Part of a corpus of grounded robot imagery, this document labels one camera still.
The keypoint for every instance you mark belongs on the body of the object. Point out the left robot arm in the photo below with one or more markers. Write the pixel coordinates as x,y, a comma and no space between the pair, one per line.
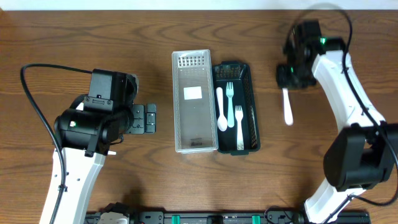
82,172

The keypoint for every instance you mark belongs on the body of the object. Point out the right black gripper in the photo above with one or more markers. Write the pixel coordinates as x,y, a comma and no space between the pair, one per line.
283,80

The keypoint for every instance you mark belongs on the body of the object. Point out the white plastic utensil handle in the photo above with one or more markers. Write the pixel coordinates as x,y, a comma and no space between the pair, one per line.
230,94

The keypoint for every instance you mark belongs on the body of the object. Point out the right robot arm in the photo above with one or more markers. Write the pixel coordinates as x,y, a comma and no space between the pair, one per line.
364,152

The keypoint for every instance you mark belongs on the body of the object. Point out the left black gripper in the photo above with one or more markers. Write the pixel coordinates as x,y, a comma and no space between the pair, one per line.
138,126

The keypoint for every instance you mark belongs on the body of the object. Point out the white plastic spoon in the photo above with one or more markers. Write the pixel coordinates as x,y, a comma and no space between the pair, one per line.
221,121

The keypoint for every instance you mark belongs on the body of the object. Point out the white plastic fork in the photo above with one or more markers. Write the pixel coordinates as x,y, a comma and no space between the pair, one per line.
288,116
239,118

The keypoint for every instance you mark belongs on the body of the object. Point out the black rail with clamps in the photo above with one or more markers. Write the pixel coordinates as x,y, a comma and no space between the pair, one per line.
121,213

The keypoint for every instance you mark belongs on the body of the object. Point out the dark green plastic basket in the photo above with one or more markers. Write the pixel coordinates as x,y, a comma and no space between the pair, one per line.
240,75

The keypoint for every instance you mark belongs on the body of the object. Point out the clear plastic basket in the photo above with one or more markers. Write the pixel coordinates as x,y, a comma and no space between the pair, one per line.
194,102

